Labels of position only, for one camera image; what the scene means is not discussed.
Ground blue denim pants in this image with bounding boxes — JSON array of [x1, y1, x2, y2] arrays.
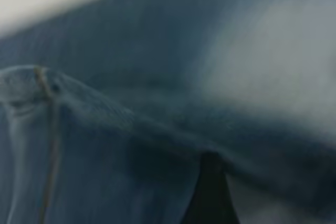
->
[[0, 0, 336, 224]]

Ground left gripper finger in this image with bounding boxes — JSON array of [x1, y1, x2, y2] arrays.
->
[[182, 152, 240, 224]]

